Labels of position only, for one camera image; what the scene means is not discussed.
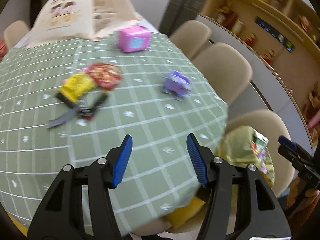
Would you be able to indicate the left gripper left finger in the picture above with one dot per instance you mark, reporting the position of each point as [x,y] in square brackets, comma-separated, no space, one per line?
[59,215]

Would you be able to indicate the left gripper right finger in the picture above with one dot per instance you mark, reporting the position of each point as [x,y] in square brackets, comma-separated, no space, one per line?
[241,203]

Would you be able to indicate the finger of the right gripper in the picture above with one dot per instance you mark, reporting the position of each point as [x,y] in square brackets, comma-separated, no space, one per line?
[286,142]
[291,152]

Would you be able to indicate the yellow snack wrapper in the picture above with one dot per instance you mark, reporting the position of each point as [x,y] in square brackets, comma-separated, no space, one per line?
[76,86]

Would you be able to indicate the green white drink carton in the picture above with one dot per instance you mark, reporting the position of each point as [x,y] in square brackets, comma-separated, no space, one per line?
[259,144]

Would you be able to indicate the yellow green trash bag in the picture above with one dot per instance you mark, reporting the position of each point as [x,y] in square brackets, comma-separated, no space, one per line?
[236,149]

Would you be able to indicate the right hand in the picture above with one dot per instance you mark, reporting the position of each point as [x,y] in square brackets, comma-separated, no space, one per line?
[297,200]

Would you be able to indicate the yellow seat cushion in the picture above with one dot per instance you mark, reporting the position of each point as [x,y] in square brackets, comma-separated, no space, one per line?
[182,214]

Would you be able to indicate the beige chair middle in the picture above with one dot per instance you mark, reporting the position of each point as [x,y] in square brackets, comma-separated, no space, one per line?
[226,70]

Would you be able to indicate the black power strip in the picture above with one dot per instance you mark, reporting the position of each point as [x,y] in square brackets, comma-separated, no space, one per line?
[276,34]

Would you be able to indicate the black scissors keys bundle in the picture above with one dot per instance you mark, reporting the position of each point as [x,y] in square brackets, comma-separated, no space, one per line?
[79,109]

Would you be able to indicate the green checked tablecloth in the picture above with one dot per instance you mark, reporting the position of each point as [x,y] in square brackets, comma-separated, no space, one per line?
[159,177]

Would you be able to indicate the purple toy stroller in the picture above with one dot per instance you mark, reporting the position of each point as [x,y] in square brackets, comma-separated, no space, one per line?
[176,84]

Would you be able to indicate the red gift box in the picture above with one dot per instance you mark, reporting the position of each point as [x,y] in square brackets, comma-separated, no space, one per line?
[226,16]

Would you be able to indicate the pink toy box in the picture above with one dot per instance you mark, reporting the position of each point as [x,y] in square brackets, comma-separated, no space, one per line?
[133,39]

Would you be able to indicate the beige chair left far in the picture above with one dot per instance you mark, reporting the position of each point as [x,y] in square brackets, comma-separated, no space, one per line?
[14,33]

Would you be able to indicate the beige mesh food cover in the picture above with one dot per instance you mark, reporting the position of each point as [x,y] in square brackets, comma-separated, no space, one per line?
[60,20]

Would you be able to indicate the wooden wall shelf unit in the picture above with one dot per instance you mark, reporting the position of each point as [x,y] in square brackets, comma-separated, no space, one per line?
[282,81]

